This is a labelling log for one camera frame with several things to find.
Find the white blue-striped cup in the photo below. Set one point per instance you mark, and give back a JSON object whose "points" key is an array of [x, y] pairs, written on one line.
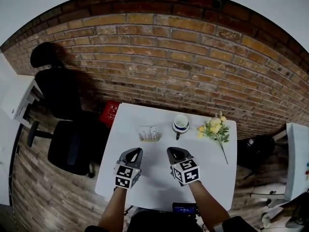
{"points": [[180, 125]]}

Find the black backpack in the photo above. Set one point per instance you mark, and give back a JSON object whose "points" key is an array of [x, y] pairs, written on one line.
{"points": [[258, 151]]}

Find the small white side table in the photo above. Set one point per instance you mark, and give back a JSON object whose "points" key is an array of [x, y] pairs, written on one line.
{"points": [[19, 98]]}

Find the yellow artificial flower bouquet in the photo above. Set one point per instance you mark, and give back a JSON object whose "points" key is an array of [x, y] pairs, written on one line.
{"points": [[214, 128]]}

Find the black device with blue screen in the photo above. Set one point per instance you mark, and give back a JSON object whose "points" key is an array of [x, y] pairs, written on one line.
{"points": [[184, 208]]}

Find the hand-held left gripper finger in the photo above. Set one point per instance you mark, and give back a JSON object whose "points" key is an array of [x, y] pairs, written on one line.
{"points": [[128, 151], [140, 159]]}

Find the person's right forearm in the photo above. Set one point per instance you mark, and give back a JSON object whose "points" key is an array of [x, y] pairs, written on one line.
{"points": [[207, 202]]}

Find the black office chair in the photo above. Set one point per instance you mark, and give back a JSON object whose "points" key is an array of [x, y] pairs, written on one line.
{"points": [[60, 98]]}

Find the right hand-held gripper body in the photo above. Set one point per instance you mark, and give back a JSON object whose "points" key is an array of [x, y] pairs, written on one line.
{"points": [[187, 173]]}

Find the red box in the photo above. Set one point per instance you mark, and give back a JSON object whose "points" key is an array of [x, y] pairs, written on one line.
{"points": [[109, 113]]}

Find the person's black shirt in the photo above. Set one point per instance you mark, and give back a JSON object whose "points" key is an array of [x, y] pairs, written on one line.
{"points": [[159, 222]]}

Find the pale blue-topped white table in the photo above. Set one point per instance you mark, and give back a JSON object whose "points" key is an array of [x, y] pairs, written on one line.
{"points": [[295, 158]]}

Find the person's left forearm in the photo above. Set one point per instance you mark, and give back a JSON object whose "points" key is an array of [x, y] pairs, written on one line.
{"points": [[113, 207]]}

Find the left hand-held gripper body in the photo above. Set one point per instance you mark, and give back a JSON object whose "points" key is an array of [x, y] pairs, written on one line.
{"points": [[126, 176]]}

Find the clear test tube rack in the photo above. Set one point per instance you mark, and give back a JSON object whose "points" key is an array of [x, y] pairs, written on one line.
{"points": [[149, 133]]}

